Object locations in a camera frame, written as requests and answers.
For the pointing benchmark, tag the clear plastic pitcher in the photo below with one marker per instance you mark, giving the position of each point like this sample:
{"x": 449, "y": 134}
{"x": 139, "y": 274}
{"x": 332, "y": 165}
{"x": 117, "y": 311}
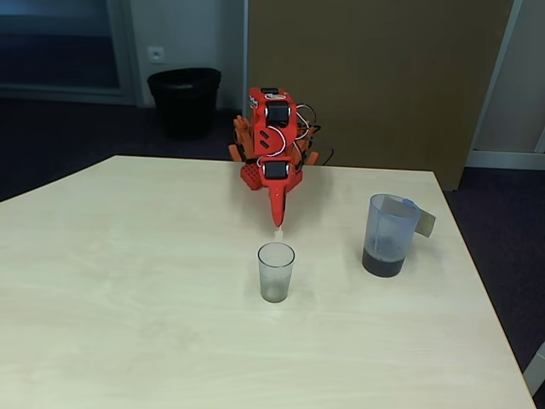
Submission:
{"x": 383, "y": 264}

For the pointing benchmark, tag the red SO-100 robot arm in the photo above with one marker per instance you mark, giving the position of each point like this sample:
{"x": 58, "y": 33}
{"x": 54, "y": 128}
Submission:
{"x": 259, "y": 119}

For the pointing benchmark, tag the translucent plastic cup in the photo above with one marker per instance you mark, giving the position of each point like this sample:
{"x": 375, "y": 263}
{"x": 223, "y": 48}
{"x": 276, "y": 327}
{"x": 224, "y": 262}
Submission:
{"x": 276, "y": 289}

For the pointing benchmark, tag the orange table clamp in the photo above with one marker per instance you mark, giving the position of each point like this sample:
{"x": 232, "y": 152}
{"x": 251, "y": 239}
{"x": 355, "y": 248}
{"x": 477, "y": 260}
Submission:
{"x": 242, "y": 140}
{"x": 312, "y": 157}

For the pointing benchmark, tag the black trash bin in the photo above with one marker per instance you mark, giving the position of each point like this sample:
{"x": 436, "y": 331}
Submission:
{"x": 187, "y": 111}

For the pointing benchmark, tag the grey framed glass door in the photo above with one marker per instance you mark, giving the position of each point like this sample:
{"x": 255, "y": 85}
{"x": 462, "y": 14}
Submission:
{"x": 55, "y": 55}

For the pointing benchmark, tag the grey chair part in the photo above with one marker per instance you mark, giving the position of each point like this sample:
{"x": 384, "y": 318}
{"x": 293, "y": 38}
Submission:
{"x": 537, "y": 370}

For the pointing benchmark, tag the white wall socket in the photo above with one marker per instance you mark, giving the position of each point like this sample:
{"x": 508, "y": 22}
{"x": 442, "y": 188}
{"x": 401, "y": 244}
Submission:
{"x": 156, "y": 54}

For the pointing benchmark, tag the white door frame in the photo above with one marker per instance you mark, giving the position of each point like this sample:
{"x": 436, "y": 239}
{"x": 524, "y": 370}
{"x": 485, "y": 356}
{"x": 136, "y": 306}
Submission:
{"x": 502, "y": 159}

